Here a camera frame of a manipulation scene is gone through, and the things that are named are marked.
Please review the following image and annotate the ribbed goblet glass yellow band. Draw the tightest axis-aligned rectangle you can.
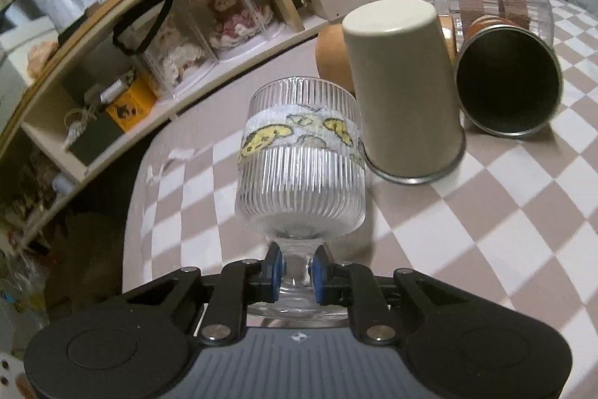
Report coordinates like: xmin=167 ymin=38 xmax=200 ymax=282
xmin=235 ymin=76 xmax=366 ymax=321

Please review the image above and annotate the cream upside-down cup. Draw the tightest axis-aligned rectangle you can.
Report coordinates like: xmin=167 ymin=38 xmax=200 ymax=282
xmin=342 ymin=0 xmax=466 ymax=184

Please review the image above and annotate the orange brown cup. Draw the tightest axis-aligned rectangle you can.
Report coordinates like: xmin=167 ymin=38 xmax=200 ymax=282
xmin=315 ymin=24 xmax=355 ymax=94

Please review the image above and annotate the steel cup brown leather sleeve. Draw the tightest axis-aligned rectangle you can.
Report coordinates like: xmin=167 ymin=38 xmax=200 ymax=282
xmin=454 ymin=15 xmax=564 ymax=139

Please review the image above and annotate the checkered beige white cloth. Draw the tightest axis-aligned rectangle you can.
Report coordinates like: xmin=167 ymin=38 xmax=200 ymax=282
xmin=123 ymin=0 xmax=598 ymax=399

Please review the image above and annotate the dark green small bag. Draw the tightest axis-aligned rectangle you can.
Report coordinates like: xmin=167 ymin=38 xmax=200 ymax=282
xmin=66 ymin=113 xmax=124 ymax=166

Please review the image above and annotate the yellow small box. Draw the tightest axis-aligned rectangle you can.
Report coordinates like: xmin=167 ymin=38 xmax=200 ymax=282
xmin=105 ymin=78 xmax=157 ymax=133

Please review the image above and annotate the doll in clear case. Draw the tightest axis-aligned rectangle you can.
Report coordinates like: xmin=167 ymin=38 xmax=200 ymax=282
xmin=130 ymin=1 xmax=216 ymax=97

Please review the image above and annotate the wooden low shelf unit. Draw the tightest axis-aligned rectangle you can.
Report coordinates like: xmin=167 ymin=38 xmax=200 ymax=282
xmin=1 ymin=0 xmax=373 ymax=254

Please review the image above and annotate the clear glass brown checkered band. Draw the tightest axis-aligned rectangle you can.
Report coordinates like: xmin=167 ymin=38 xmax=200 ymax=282
xmin=433 ymin=0 xmax=554 ymax=49

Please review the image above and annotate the white storage box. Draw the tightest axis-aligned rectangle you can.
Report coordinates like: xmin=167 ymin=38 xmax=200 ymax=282
xmin=0 ymin=16 xmax=58 ymax=130

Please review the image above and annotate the black strap loop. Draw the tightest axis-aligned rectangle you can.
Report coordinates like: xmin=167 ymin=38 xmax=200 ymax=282
xmin=111 ymin=0 xmax=176 ymax=57

